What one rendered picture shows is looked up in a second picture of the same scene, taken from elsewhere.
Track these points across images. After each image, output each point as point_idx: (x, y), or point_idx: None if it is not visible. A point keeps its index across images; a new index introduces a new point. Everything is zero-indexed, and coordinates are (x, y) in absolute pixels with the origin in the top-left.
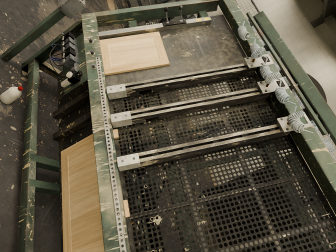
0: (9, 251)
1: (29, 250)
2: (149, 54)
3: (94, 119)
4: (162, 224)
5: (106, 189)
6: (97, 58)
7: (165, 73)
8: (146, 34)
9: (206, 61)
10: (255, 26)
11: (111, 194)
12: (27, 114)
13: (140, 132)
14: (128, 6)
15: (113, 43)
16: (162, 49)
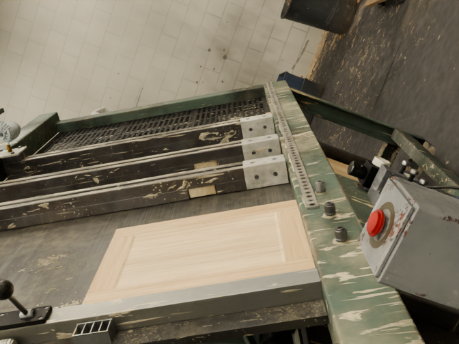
0: (458, 173)
1: (419, 158)
2: (157, 245)
3: (311, 139)
4: (230, 117)
5: (289, 108)
6: (313, 204)
7: (139, 220)
8: (132, 296)
9: (18, 248)
10: None
11: (283, 108)
12: None
13: None
14: None
15: (264, 264)
16: (110, 255)
